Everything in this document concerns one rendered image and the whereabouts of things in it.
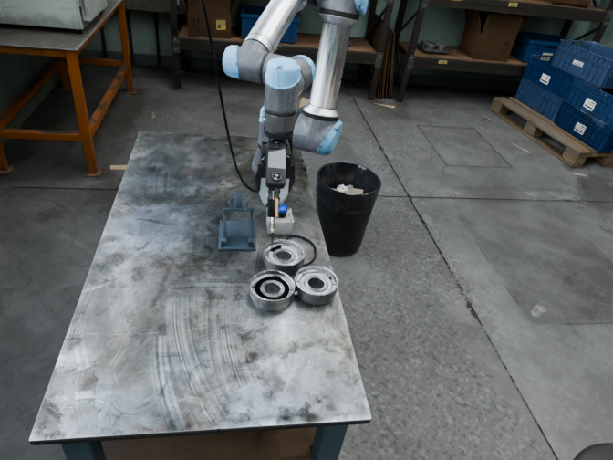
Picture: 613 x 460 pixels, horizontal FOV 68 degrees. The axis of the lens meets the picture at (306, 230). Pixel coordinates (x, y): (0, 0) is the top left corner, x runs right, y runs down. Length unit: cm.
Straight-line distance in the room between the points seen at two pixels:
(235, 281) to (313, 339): 25
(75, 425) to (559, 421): 181
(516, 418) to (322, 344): 126
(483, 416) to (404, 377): 33
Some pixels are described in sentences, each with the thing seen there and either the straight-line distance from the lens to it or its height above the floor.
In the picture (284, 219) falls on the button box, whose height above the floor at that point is 84.
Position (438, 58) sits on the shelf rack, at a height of 45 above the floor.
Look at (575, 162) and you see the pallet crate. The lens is 439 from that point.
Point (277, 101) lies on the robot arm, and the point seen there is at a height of 121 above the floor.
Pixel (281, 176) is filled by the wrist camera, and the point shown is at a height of 106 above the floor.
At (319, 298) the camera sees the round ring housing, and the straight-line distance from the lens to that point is 108.
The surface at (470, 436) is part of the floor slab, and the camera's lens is 201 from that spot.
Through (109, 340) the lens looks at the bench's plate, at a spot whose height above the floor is 80.
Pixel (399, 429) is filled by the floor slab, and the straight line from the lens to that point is 192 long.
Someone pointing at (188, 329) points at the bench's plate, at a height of 80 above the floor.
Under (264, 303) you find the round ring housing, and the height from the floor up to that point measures 83.
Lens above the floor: 159
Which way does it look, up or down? 36 degrees down
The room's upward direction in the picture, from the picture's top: 8 degrees clockwise
